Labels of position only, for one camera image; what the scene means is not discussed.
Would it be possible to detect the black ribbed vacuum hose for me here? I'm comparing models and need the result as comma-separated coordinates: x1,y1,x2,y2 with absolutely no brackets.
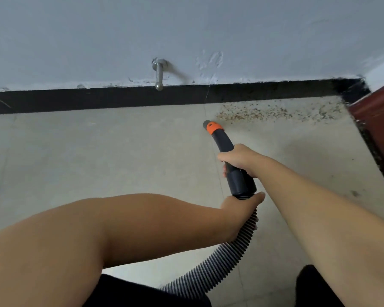
160,120,259,301

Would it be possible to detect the person's dark right trouser leg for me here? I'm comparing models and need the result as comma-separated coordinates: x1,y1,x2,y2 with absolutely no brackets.
295,264,346,307

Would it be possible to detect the brown dirt debris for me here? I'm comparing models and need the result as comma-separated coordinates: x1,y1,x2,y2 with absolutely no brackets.
216,99,346,126

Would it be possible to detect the person's dark left trouser leg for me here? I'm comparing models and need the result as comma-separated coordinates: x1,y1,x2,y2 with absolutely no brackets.
82,274,213,307

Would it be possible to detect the person's right hand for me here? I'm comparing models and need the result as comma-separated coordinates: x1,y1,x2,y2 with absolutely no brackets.
217,143,273,179

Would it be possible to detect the person's right forearm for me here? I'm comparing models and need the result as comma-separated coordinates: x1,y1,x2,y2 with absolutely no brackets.
255,156,384,307

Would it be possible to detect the person's dark trouser leg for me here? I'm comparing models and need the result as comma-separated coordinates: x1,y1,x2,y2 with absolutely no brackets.
82,274,213,307
295,264,346,307

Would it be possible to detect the person's left forearm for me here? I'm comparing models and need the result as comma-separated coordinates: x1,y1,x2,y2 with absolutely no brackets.
0,193,231,307

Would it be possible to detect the metal wall door stopper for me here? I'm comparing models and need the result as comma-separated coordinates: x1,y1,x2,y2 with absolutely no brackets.
151,58,169,92

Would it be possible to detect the person's left hand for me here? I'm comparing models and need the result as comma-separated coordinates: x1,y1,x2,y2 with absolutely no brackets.
219,191,266,243

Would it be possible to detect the red-brown wooden door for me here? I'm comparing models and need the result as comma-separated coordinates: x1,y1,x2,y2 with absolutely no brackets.
347,78,384,163

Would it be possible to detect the black skirting board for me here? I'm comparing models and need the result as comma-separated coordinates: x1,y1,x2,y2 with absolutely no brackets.
0,78,372,116

